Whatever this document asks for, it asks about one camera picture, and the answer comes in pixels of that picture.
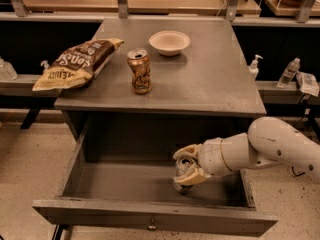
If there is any clear container far left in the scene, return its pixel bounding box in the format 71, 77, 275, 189
0, 57, 18, 80

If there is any brown yellow chip bag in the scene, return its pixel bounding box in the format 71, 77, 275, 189
32, 38, 124, 91

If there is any clear plastic bag right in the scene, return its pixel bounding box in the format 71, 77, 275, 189
296, 72, 319, 97

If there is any wooden back table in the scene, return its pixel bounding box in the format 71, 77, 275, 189
23, 0, 226, 15

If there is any small pump bottle left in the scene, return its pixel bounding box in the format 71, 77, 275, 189
40, 60, 50, 73

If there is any white green 7up can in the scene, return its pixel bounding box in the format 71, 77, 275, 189
173, 157, 195, 195

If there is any clear plastic water bottle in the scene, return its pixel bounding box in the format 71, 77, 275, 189
277, 58, 300, 88

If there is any open grey top drawer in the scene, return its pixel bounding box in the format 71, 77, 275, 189
33, 115, 278, 237

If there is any grey cabinet with top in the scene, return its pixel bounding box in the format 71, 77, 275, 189
53, 16, 267, 162

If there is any metal drawer knob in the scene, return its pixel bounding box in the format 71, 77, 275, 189
147, 219, 157, 231

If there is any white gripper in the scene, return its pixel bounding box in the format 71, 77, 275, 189
173, 138, 232, 186

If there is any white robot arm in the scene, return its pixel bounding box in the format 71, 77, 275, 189
173, 117, 320, 186

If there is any white paper bowl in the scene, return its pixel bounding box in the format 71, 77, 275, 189
149, 31, 190, 57

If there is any gold brown soda can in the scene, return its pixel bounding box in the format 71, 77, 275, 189
127, 48, 152, 95

